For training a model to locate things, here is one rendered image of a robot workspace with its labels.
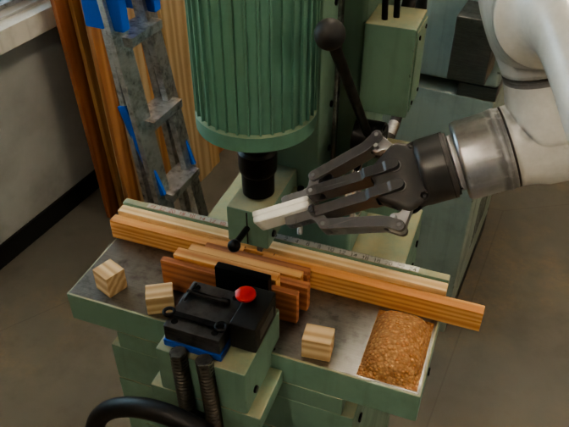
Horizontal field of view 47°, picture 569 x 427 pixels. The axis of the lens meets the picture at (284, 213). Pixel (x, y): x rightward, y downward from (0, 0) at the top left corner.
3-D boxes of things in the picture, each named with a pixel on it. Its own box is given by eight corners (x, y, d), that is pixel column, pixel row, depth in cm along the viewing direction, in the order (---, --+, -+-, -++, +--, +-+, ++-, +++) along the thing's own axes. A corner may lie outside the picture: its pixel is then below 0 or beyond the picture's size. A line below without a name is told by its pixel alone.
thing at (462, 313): (113, 236, 122) (109, 220, 119) (118, 230, 123) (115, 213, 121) (478, 331, 103) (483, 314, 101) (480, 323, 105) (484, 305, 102)
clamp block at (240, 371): (159, 386, 99) (151, 347, 93) (199, 324, 109) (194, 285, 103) (250, 416, 95) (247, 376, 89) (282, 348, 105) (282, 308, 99)
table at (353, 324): (36, 357, 107) (28, 333, 103) (134, 243, 129) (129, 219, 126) (404, 479, 90) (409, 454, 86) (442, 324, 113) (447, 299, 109)
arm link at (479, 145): (498, 130, 77) (447, 145, 78) (493, 91, 69) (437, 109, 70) (521, 199, 73) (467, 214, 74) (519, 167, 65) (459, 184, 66)
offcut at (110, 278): (128, 286, 111) (124, 268, 109) (110, 298, 109) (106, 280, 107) (113, 276, 113) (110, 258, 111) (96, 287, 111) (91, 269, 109)
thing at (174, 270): (163, 287, 111) (159, 259, 107) (167, 283, 112) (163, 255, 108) (296, 324, 105) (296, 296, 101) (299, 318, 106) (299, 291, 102)
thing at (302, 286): (216, 286, 111) (213, 264, 108) (219, 280, 112) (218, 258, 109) (306, 311, 107) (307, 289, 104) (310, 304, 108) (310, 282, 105)
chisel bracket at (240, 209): (228, 247, 106) (225, 206, 101) (260, 199, 117) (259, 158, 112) (270, 257, 104) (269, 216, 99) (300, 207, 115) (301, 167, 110)
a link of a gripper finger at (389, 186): (407, 187, 75) (411, 198, 75) (317, 216, 78) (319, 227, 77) (401, 174, 72) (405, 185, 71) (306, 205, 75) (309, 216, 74)
